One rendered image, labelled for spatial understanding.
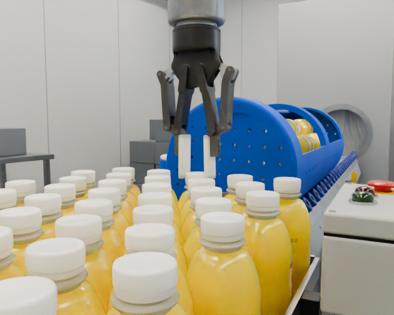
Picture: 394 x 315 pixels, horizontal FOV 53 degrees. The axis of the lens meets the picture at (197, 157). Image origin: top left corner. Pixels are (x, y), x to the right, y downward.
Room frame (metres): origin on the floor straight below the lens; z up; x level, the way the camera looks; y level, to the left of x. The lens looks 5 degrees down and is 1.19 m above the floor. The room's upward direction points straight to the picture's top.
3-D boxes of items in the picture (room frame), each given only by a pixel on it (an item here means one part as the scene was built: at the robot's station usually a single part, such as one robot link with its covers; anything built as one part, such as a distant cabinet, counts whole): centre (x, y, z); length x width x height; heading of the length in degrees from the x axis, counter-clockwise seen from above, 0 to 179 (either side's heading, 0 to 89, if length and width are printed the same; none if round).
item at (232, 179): (0.60, -0.07, 1.09); 0.04 x 0.04 x 0.02
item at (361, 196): (0.42, -0.18, 1.11); 0.02 x 0.02 x 0.01
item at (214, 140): (0.62, -0.04, 1.16); 0.03 x 0.01 x 0.05; 64
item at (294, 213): (0.57, -0.13, 0.99); 0.07 x 0.07 x 0.19
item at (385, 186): (0.49, -0.23, 1.11); 0.04 x 0.04 x 0.01
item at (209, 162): (0.62, -0.02, 1.13); 0.03 x 0.01 x 0.07; 154
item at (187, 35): (0.63, 0.00, 1.29); 0.08 x 0.07 x 0.09; 64
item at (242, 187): (0.53, -0.07, 1.09); 0.04 x 0.04 x 0.02
